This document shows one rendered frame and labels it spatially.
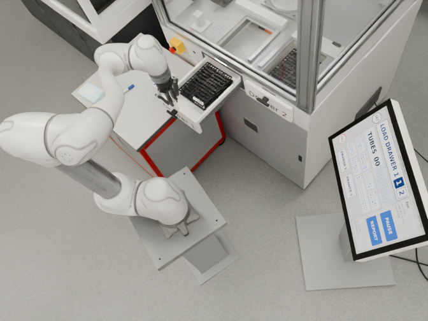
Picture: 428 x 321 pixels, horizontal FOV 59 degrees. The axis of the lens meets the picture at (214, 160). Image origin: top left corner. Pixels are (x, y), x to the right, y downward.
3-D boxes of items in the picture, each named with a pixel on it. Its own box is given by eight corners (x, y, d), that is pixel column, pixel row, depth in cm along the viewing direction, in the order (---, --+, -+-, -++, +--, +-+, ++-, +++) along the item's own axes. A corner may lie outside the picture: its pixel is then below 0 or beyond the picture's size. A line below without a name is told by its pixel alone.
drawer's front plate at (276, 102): (291, 123, 183) (291, 110, 173) (246, 94, 195) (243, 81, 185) (293, 120, 183) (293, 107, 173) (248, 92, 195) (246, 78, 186)
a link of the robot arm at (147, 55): (172, 57, 157) (142, 57, 160) (160, 28, 143) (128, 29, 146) (166, 78, 152) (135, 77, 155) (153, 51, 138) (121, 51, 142)
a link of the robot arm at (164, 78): (172, 65, 155) (176, 74, 160) (157, 55, 159) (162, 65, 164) (156, 79, 153) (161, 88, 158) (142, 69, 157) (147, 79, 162)
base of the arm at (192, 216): (170, 247, 168) (166, 243, 164) (149, 209, 180) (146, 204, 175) (205, 225, 171) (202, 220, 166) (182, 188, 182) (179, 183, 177)
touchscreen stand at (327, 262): (306, 291, 224) (315, 251, 134) (295, 218, 245) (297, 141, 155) (394, 285, 217) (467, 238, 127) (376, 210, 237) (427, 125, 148)
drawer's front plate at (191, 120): (200, 134, 189) (195, 122, 180) (162, 106, 202) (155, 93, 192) (202, 132, 190) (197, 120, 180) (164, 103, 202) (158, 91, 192)
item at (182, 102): (199, 128, 189) (197, 122, 184) (165, 103, 200) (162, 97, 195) (251, 76, 198) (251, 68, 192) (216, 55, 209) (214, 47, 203)
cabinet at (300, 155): (304, 195, 250) (309, 134, 180) (197, 116, 294) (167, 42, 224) (387, 98, 271) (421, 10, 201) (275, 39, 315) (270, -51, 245)
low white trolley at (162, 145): (174, 200, 266) (135, 149, 199) (121, 152, 292) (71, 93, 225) (230, 142, 278) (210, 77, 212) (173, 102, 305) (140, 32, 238)
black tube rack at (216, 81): (204, 113, 192) (202, 106, 186) (181, 97, 200) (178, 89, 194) (234, 85, 197) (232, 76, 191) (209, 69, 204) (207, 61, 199)
